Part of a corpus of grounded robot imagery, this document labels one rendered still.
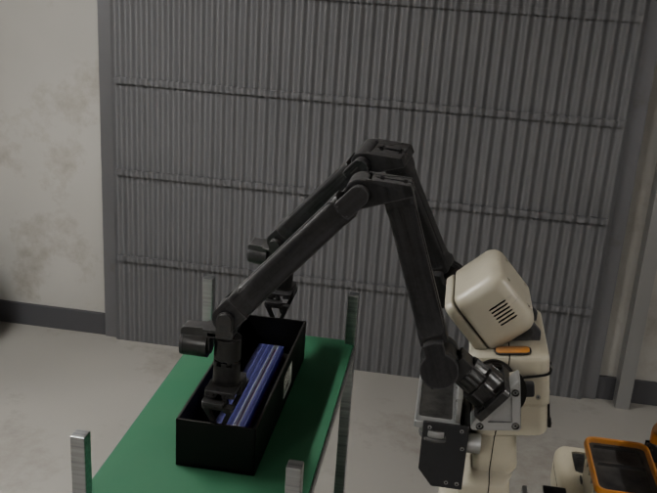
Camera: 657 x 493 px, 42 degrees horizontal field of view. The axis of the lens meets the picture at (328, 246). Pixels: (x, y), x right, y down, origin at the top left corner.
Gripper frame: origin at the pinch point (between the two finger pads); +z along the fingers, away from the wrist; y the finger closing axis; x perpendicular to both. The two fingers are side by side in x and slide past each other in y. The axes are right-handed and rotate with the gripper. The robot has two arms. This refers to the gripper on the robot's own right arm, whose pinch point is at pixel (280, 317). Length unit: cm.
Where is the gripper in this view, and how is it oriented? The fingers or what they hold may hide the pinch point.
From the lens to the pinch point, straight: 239.1
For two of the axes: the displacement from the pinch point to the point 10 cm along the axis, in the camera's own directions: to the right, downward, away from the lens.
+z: -0.8, 9.4, 3.4
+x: 9.9, 1.2, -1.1
